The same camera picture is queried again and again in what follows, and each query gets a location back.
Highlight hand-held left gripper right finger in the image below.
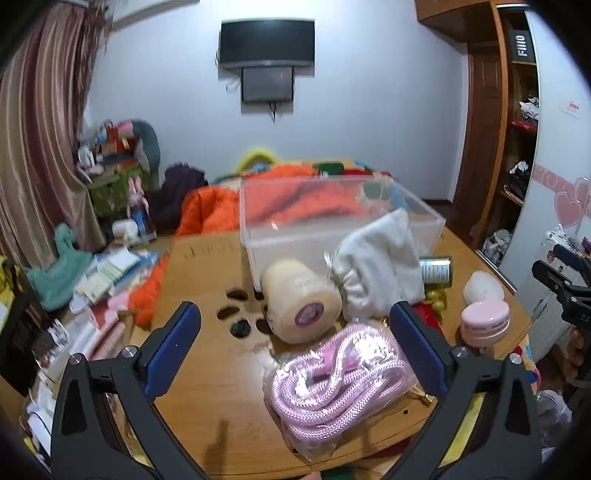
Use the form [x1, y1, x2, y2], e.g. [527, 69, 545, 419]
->
[383, 301, 542, 480]

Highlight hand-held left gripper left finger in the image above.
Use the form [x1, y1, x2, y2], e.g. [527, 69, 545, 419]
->
[50, 301, 208, 480]

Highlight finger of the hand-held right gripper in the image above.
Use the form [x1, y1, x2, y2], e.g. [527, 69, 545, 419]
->
[531, 260, 591, 324]
[553, 244, 591, 284]

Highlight green jar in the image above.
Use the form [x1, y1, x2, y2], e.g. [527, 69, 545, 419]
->
[419, 255, 454, 284]

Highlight white cloth pouch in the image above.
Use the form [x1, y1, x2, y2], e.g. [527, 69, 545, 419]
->
[330, 208, 426, 320]

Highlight pink rope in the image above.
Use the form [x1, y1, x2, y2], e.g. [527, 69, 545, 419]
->
[263, 322, 428, 455]

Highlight cream roll with purple label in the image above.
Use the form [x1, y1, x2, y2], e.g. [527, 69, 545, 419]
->
[260, 258, 343, 344]

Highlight clear plastic box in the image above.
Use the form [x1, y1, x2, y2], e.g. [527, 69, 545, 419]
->
[239, 174, 447, 292]

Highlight person's right hand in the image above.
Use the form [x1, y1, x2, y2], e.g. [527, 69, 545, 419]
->
[568, 329, 591, 365]

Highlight red cloth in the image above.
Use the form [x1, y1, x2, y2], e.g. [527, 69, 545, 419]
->
[411, 302, 445, 337]

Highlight two green olives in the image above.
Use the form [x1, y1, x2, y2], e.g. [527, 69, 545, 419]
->
[425, 287, 450, 315]

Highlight wooden desk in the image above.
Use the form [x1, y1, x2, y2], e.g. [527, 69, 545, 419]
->
[117, 226, 532, 476]

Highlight orange cloth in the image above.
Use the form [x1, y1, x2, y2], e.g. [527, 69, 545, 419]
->
[128, 256, 171, 328]

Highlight pink round container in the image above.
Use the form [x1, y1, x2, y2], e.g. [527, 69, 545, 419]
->
[460, 300, 510, 346]

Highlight white round object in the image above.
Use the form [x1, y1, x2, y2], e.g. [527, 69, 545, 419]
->
[463, 271, 505, 305]

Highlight stack of papers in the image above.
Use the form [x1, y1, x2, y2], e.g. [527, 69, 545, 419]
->
[69, 249, 158, 361]

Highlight wooden wardrobe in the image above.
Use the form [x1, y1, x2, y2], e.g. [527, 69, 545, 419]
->
[416, 0, 541, 268]

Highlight white heart sliding door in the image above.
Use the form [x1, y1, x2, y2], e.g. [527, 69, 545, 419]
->
[501, 9, 591, 324]

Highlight teal cloth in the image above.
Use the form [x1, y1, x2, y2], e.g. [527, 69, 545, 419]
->
[25, 224, 95, 310]

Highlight orange jacket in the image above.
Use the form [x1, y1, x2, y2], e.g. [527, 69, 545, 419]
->
[175, 164, 370, 236]

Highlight rabbit topped bottle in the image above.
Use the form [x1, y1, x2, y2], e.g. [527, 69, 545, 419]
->
[127, 176, 153, 238]

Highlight dark purple cloth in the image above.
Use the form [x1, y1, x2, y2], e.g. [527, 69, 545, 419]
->
[148, 164, 208, 232]

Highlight wooden door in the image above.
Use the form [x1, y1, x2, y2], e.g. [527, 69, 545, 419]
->
[455, 41, 504, 232]

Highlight grey plush toy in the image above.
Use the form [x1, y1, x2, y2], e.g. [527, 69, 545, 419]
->
[131, 120, 161, 174]

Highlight yellow foam arch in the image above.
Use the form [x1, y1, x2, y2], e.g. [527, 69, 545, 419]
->
[236, 148, 280, 169]

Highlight black printed box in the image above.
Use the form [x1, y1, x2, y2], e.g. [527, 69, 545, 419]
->
[505, 18, 539, 65]

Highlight pink striped curtain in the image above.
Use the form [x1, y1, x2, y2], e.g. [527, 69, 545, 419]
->
[0, 4, 109, 264]

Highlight small black wall monitor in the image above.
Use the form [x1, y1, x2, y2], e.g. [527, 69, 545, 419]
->
[241, 66, 295, 104]

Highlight black wall television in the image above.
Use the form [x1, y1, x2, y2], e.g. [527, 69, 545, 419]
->
[219, 19, 316, 70]

